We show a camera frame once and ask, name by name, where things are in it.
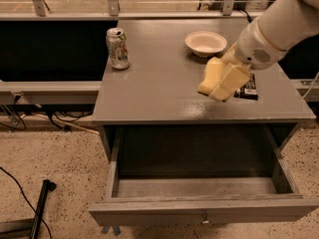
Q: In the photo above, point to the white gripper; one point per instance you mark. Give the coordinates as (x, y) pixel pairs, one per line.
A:
(253, 47)

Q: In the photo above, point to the yellow sponge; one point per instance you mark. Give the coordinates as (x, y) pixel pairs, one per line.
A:
(212, 74)

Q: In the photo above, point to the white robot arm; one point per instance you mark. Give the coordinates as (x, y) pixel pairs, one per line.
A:
(286, 23)

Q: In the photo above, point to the open grey top drawer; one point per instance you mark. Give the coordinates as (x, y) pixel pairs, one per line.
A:
(174, 174)

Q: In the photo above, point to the metal drawer knob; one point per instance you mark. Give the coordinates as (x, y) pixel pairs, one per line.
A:
(204, 219)

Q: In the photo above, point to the black chocolate bar wrapper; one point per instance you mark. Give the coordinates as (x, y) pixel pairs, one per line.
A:
(248, 91)

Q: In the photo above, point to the white paper bowl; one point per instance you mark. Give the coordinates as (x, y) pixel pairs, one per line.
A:
(205, 44)

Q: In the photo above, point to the grey cabinet table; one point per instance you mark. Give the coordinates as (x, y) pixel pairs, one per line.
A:
(160, 86)

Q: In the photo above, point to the crushed silver soda can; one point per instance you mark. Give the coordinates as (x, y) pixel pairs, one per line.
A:
(118, 53)

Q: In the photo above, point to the black stand leg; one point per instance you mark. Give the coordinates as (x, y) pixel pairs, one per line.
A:
(31, 225)

